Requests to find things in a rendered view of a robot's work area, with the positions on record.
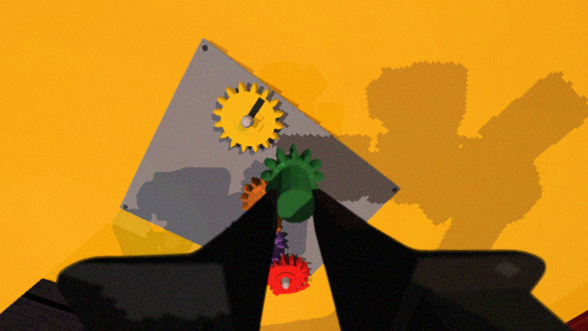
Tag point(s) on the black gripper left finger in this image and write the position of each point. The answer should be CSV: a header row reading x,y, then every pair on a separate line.
x,y
224,281

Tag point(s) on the purple gear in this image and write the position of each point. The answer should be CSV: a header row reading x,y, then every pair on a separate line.
x,y
279,247

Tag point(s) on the yellow gear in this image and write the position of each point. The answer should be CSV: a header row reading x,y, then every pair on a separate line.
x,y
248,103

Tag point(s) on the orange gear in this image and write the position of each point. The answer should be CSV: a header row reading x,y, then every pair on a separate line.
x,y
253,194

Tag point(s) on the green gear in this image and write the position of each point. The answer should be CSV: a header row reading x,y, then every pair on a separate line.
x,y
293,176

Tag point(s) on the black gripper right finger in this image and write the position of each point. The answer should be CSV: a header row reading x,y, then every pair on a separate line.
x,y
377,281

